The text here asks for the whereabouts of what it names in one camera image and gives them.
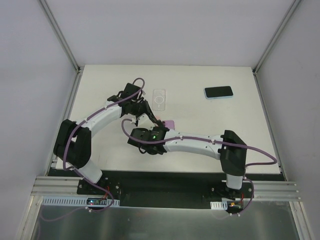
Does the purple phone black screen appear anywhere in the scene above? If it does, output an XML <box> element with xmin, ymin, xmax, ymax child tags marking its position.
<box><xmin>162</xmin><ymin>120</ymin><xmax>175</xmax><ymax>130</ymax></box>

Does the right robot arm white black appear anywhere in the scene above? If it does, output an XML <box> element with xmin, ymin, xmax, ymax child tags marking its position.
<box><xmin>127</xmin><ymin>126</ymin><xmax>247</xmax><ymax>198</ymax></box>

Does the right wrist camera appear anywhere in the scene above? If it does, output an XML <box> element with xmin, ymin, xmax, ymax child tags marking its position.
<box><xmin>136</xmin><ymin>113</ymin><xmax>150</xmax><ymax>129</ymax></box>

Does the right aluminium corner post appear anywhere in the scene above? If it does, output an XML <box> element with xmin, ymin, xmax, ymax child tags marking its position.
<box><xmin>251</xmin><ymin>0</ymin><xmax>305</xmax><ymax>76</ymax></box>

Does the white cable duct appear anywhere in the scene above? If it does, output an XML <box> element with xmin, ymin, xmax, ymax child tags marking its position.
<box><xmin>42</xmin><ymin>196</ymin><xmax>120</xmax><ymax>208</ymax></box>
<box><xmin>210</xmin><ymin>201</ymin><xmax>228</xmax><ymax>211</ymax></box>

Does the clear purple phone case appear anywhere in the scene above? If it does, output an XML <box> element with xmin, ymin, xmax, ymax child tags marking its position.
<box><xmin>152</xmin><ymin>89</ymin><xmax>167</xmax><ymax>111</ymax></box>

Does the right white cable duct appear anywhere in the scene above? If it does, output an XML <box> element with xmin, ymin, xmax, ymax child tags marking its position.
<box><xmin>210</xmin><ymin>201</ymin><xmax>228</xmax><ymax>211</ymax></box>

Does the aluminium corner post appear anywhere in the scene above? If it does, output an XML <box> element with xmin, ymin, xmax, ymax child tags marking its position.
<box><xmin>251</xmin><ymin>0</ymin><xmax>305</xmax><ymax>76</ymax></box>
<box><xmin>37</xmin><ymin>0</ymin><xmax>85</xmax><ymax>75</ymax></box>

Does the black phone in blue case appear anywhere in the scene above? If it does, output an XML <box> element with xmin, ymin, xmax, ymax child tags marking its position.
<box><xmin>204</xmin><ymin>86</ymin><xmax>234</xmax><ymax>99</ymax></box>

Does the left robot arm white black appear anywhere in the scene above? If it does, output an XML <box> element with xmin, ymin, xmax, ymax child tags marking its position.
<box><xmin>53</xmin><ymin>83</ymin><xmax>164</xmax><ymax>195</ymax></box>

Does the left white cable duct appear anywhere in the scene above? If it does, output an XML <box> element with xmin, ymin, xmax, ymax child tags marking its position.
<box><xmin>42</xmin><ymin>196</ymin><xmax>120</xmax><ymax>208</ymax></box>

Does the left aluminium corner post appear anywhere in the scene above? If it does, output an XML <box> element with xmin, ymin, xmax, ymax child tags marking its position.
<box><xmin>37</xmin><ymin>0</ymin><xmax>85</xmax><ymax>75</ymax></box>

